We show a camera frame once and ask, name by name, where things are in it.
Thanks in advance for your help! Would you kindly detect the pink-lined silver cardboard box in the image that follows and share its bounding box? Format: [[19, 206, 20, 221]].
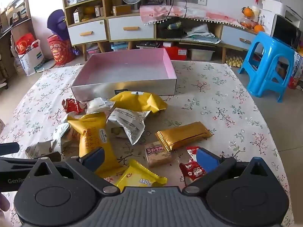
[[71, 48, 177, 100]]

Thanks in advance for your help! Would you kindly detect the grey printed snack packet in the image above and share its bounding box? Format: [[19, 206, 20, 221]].
[[50, 122, 81, 152], [106, 107, 150, 145], [25, 141, 54, 159]]

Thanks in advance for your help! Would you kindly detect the purple plush toy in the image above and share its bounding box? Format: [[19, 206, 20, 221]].
[[47, 9, 81, 55]]

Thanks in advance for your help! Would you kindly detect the red plastic bag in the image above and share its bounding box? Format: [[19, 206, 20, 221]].
[[15, 33, 36, 55]]

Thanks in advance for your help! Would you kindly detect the red white candy packet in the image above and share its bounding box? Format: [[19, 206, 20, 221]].
[[179, 146, 206, 181]]

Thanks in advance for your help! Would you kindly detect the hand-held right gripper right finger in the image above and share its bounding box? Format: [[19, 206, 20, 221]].
[[183, 147, 273, 194]]

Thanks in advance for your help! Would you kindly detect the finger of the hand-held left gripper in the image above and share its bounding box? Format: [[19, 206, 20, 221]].
[[14, 152, 62, 164], [0, 142, 20, 157]]

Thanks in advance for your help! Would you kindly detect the printed cardboard carton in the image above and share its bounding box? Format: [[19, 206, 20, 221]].
[[287, 51, 303, 90]]

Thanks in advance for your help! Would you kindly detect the clear jar of oranges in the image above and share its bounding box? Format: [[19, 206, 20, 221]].
[[240, 16, 257, 29]]

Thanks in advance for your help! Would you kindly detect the pink floral cloth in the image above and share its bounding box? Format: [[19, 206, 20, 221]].
[[139, 4, 244, 27]]

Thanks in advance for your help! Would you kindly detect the white drawer wooden handle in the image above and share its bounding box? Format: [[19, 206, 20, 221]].
[[108, 16, 155, 41], [68, 19, 107, 46]]

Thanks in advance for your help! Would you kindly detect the gold foil snack packet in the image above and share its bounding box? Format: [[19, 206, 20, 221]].
[[155, 121, 213, 152]]

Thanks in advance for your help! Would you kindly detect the person's left hand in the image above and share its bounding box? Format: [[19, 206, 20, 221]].
[[0, 192, 11, 218]]

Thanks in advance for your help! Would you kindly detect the yellow egg tray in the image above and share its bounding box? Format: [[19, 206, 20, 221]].
[[225, 55, 244, 67]]

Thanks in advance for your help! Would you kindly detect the large yellow snack bag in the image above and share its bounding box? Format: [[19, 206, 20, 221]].
[[109, 91, 168, 114]]

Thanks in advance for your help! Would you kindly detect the black cable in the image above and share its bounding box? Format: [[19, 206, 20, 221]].
[[164, 0, 178, 19]]

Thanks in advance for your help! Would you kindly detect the wooden bookshelf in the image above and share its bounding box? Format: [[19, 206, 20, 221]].
[[0, 0, 32, 81]]

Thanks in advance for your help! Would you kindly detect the blue plastic stool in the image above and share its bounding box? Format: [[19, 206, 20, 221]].
[[238, 31, 297, 103]]

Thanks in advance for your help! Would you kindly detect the pile of papers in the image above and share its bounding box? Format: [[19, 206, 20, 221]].
[[182, 24, 222, 44]]

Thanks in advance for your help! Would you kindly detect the microwave oven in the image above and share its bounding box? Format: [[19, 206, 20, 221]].
[[259, 9, 302, 51]]

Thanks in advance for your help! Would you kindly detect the brown cardboard box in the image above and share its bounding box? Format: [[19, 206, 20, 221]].
[[112, 5, 132, 16]]

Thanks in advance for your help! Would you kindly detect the yellow labelled snack packet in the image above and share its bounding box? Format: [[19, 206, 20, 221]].
[[67, 112, 126, 178]]

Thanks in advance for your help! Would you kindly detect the white shopping bag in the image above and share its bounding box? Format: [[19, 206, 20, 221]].
[[18, 40, 45, 76]]

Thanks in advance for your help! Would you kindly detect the red box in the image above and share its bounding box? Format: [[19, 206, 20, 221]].
[[166, 46, 188, 61]]

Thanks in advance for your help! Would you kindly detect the red printed sack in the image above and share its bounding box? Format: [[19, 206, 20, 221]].
[[47, 35, 76, 66]]

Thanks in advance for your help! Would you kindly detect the yellow zigzag-edged snack packet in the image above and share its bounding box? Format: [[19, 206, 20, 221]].
[[115, 159, 167, 193]]

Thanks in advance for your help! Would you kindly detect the brown square cake packet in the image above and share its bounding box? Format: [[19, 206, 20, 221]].
[[144, 141, 172, 168]]

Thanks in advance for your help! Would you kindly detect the red candy wrapper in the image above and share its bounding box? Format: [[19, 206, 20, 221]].
[[62, 98, 86, 114]]

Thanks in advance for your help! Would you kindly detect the white printer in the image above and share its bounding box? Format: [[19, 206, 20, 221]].
[[262, 0, 302, 27]]

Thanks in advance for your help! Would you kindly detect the small white box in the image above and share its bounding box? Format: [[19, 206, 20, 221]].
[[73, 9, 84, 23]]

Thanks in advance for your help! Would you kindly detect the pale blue drawer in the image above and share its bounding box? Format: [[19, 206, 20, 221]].
[[221, 25, 257, 48]]

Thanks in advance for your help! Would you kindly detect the blue storage box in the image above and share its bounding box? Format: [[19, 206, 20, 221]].
[[111, 42, 130, 52]]

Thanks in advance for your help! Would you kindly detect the clear white candy packet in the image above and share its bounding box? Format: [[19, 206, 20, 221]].
[[85, 97, 116, 113]]

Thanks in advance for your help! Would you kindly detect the black bag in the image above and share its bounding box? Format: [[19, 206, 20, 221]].
[[157, 19, 185, 39]]

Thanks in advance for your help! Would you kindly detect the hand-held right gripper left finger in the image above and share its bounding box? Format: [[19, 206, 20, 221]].
[[31, 147, 120, 194]]

